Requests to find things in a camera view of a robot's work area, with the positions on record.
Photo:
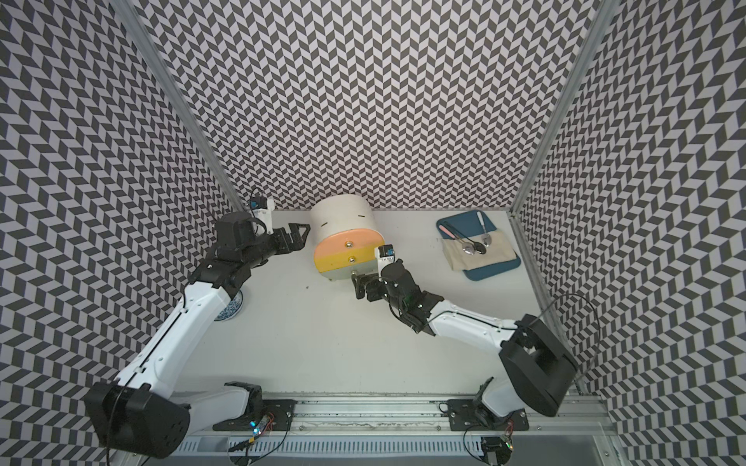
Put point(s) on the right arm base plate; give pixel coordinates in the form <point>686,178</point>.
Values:
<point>465,413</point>

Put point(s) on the beige folded cloth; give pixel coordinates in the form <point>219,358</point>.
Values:
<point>462,255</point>

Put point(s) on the orange top drawer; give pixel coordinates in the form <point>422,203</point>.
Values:
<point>360,242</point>

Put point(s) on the yellow drawer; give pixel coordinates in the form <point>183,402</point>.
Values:
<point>334,260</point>

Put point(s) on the blue patterned bowl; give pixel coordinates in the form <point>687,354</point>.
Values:
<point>232,309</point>

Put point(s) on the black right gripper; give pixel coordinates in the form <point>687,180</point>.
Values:
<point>361,286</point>

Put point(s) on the aluminium front rail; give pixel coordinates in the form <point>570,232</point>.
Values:
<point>422,416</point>

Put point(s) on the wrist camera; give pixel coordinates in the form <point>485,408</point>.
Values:
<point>385,255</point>
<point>262,208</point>

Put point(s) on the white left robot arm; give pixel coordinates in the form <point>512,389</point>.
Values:
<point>135,412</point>

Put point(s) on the white round drawer cabinet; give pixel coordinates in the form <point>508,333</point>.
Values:
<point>340,213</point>

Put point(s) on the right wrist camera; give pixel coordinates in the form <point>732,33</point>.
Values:
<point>385,255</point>

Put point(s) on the teal tray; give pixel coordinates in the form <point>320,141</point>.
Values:
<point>468,224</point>

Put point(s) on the pink handled spoon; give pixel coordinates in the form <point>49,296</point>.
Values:
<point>447,232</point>

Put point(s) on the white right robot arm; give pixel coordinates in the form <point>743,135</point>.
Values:
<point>539,369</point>

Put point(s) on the white handled spoon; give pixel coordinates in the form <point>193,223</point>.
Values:
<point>486,238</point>

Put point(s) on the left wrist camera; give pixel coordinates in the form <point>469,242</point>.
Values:
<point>262,208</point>

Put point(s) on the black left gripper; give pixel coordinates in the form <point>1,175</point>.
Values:
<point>298,242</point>

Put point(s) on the grey bottom drawer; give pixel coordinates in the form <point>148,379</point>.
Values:
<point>346,272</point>

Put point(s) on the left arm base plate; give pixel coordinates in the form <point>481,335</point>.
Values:
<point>273,414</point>

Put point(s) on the black handled spoon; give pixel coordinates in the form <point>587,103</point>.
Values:
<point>479,247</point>

